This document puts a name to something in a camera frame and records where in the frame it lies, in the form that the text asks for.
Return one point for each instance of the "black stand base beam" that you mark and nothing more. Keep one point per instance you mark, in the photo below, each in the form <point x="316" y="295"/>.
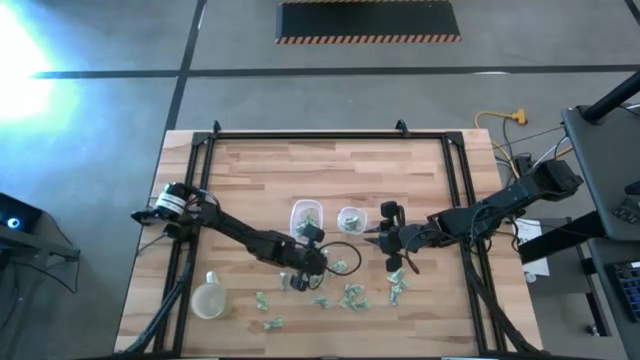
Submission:
<point x="560" y="240"/>

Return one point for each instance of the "white paper sheet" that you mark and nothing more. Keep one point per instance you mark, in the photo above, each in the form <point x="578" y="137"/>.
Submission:
<point x="537" y="265"/>

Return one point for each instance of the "black keyboard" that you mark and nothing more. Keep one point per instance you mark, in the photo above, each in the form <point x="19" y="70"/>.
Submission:
<point x="627" y="290"/>

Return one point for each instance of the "black device with blue light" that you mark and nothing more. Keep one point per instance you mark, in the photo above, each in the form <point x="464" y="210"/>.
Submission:
<point x="15" y="215"/>

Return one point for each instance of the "black frame clamp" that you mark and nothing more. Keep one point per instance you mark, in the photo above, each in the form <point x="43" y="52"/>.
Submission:
<point x="401" y="126"/>
<point x="216" y="126"/>

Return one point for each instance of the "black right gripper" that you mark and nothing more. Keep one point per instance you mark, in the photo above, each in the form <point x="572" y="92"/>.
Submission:
<point x="395" y="237"/>

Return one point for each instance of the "black hazard-striped floor mat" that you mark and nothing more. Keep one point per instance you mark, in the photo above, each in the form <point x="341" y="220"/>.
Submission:
<point x="367" y="17"/>

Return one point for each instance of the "small clear plastic container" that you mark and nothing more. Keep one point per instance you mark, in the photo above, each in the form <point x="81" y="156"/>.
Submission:
<point x="352" y="210"/>

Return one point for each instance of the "black desk controller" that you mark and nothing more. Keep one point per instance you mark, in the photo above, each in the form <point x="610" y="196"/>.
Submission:
<point x="627" y="212"/>

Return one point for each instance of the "black stand pole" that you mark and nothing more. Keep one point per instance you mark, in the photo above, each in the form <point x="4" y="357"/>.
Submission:
<point x="615" y="97"/>

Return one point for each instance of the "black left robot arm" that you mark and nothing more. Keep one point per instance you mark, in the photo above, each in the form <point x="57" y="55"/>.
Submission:
<point x="240" y="235"/>

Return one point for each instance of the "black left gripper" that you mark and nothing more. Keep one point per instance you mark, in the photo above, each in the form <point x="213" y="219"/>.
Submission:
<point x="310" y="260"/>

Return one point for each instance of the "dark grey side desk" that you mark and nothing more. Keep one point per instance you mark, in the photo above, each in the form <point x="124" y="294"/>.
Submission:
<point x="600" y="300"/>

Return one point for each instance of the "black aluminium table frame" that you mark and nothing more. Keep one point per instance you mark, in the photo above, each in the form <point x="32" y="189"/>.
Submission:
<point x="325" y="135"/>

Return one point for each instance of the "black power brick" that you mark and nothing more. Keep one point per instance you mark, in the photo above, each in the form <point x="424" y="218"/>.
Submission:
<point x="523" y="162"/>

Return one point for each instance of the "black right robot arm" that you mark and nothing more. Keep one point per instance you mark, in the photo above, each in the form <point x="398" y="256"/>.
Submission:
<point x="500" y="202"/>

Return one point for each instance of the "large clear plastic container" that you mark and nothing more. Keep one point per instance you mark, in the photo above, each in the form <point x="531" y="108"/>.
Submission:
<point x="295" y="210"/>

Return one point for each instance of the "grey equipment stand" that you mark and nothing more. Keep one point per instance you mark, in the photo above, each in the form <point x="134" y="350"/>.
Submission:
<point x="55" y="247"/>

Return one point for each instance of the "clear plastic measuring cup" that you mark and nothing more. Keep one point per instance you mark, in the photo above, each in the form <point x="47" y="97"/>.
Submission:
<point x="209" y="300"/>

